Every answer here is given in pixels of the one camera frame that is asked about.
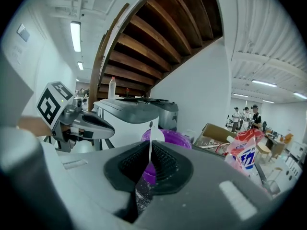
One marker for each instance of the metal frame chair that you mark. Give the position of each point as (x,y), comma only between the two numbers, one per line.
(274,183)

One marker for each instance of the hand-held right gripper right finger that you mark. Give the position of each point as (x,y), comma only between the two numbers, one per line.
(204,195)

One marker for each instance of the curved wooden staircase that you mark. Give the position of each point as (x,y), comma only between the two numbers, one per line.
(148,44)

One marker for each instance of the wooden office desk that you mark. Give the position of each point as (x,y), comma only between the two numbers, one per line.
(275,142)

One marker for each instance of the brown cardboard box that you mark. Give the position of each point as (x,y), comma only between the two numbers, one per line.
(213,133)

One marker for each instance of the white ceiling tube light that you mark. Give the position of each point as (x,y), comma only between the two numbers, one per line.
(300,95)
(263,83)
(75,36)
(80,66)

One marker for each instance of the grey black cleaning machine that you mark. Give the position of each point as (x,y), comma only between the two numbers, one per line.
(169,115)

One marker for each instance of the person's left hand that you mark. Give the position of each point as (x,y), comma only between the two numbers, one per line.
(66,129)

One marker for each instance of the clear plastic water bottle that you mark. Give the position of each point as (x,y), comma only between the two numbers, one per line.
(112,88)

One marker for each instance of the white black cleaning machine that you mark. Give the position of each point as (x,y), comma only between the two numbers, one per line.
(134,126)

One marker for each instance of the person's left forearm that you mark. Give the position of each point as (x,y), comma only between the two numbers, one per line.
(33,126)

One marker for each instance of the grey wall panel box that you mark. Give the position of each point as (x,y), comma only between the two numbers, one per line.
(23,32)

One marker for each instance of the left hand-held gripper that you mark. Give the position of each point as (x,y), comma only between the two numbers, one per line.
(49,106)

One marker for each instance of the small wooden table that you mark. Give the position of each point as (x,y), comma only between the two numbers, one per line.
(263,150)

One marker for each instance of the detergent refill bag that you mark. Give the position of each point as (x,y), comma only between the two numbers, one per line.
(244,152)

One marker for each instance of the purple plastic bucket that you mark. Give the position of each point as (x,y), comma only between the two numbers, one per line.
(175,138)

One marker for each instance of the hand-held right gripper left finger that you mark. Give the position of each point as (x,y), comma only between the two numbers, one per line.
(91,188)

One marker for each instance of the white plastic spoon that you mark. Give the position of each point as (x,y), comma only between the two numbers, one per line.
(157,135)

